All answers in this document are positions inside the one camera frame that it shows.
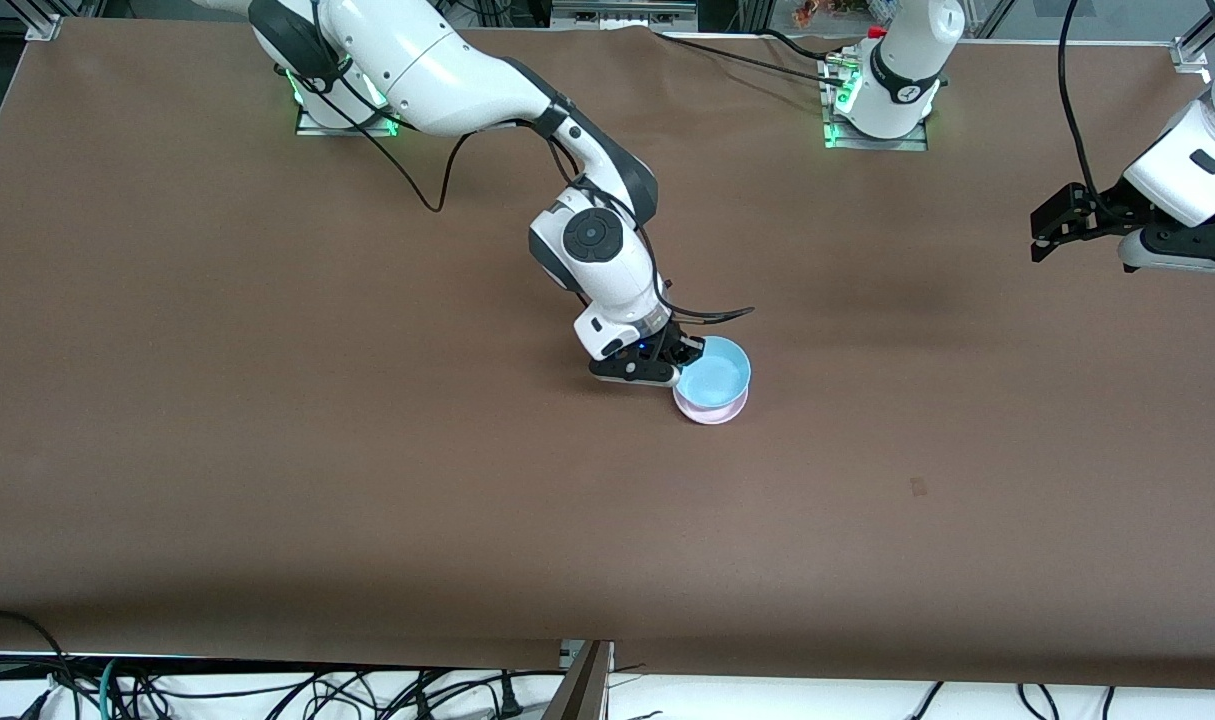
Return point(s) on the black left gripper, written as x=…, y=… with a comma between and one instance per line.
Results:
x=1104, y=209

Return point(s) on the grey metal post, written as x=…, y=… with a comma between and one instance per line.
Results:
x=579, y=690

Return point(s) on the brown table cover sheet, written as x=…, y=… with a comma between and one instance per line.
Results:
x=567, y=520

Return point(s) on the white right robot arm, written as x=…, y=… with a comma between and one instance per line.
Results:
x=437, y=70

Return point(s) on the silver corner bracket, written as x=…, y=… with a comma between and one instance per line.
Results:
x=1189, y=52

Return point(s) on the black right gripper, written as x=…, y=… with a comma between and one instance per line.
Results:
x=671, y=341

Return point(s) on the light blue bowl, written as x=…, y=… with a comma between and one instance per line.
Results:
x=717, y=375

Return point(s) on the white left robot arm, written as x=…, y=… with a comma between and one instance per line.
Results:
x=902, y=60

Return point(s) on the pink bowl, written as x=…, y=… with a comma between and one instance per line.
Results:
x=712, y=416

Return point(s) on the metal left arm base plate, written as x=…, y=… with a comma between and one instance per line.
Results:
x=912, y=142

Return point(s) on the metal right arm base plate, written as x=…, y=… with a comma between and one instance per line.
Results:
x=312, y=128

